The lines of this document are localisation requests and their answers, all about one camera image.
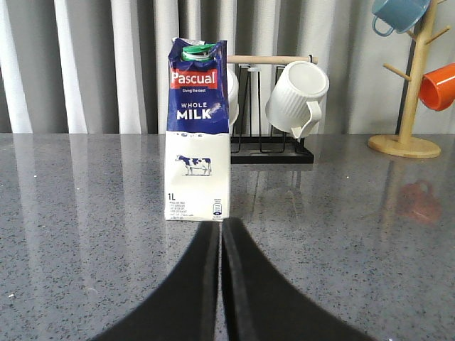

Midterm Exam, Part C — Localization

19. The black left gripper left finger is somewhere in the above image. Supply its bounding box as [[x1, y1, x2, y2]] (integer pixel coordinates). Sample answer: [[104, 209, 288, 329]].
[[94, 222, 220, 340]]

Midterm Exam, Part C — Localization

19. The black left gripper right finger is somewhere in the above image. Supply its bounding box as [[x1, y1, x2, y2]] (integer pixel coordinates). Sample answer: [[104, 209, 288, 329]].
[[222, 217, 371, 340]]

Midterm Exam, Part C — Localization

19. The Pascual whole milk carton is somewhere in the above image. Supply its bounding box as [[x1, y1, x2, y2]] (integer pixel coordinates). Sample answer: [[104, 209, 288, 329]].
[[164, 38, 230, 221]]

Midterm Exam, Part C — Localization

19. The white ribbed mug on rack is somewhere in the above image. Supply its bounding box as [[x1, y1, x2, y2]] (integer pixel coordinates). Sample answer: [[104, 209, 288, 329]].
[[266, 61, 329, 140]]

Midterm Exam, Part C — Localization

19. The wooden mug tree stand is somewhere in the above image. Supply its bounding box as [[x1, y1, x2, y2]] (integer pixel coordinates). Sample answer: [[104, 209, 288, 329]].
[[368, 1, 451, 159]]

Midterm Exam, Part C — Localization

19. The white smooth mug on rack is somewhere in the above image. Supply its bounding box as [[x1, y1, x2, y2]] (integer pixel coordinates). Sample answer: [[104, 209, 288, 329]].
[[227, 69, 239, 126]]

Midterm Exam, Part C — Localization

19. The orange enamel mug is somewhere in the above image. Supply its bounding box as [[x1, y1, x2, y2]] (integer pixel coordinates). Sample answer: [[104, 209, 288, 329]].
[[419, 63, 454, 111]]

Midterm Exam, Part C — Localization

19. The blue enamel mug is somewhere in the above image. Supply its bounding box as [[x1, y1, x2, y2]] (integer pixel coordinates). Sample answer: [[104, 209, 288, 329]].
[[371, 0, 431, 37]]

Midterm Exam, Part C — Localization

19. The black mug rack wooden handle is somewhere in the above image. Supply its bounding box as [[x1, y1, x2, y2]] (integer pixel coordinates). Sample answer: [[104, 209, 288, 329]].
[[227, 55, 318, 164]]

